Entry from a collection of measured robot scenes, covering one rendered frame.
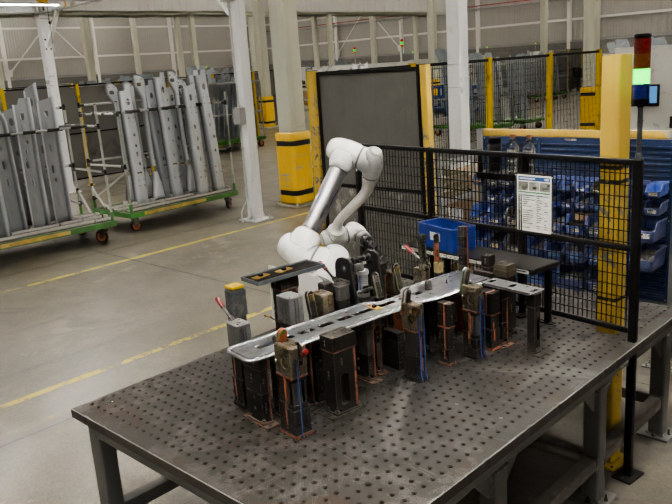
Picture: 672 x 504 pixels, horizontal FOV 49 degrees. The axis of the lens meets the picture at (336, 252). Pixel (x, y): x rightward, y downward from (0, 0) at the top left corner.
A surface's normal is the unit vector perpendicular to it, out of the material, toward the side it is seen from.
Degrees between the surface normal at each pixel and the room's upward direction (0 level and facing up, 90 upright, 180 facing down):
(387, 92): 89
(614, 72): 90
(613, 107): 92
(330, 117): 90
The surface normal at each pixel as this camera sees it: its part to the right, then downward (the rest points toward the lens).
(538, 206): -0.77, 0.21
